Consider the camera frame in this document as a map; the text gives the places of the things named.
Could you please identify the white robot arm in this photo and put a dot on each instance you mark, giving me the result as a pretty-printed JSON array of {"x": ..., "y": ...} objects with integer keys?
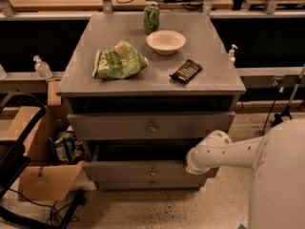
[{"x": 277, "y": 161}]

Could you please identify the grey top drawer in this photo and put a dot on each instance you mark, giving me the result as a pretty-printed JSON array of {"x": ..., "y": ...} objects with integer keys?
[{"x": 148, "y": 126}]

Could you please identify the clear sanitizer bottle left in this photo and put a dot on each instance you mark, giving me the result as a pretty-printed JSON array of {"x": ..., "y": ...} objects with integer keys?
[{"x": 42, "y": 68}]

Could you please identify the grey bottom drawer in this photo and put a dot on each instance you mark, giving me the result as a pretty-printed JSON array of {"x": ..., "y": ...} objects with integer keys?
[{"x": 153, "y": 183}]

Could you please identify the black snack bar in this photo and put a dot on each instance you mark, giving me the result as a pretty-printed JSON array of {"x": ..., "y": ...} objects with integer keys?
[{"x": 186, "y": 72}]

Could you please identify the white pump bottle right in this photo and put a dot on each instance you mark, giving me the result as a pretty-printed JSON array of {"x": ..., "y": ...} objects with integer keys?
[{"x": 232, "y": 52}]

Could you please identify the black tripod stand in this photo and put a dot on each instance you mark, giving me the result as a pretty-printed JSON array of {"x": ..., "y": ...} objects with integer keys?
[{"x": 278, "y": 118}]

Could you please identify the black chair frame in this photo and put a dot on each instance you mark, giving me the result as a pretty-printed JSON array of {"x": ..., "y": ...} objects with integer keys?
[{"x": 13, "y": 162}]

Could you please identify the cardboard box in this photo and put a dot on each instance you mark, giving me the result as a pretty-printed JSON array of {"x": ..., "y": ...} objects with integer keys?
[{"x": 46, "y": 178}]

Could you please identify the grey drawer cabinet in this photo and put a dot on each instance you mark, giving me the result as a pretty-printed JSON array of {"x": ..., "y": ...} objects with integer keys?
[{"x": 215, "y": 89}]

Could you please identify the green chip bag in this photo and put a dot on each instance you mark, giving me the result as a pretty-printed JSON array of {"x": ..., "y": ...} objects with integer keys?
[{"x": 118, "y": 62}]

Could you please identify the snack bags in box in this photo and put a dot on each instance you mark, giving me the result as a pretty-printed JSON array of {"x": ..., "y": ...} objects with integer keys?
[{"x": 67, "y": 148}]

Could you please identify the white bowl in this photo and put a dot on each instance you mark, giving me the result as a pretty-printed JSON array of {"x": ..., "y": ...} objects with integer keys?
[{"x": 166, "y": 42}]

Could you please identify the grey drawer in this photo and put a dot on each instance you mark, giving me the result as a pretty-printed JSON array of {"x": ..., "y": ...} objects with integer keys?
[
  {"x": 148, "y": 126},
  {"x": 153, "y": 183},
  {"x": 131, "y": 161}
]

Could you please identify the green soda can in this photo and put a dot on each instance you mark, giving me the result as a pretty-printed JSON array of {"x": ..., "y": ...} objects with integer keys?
[{"x": 151, "y": 17}]

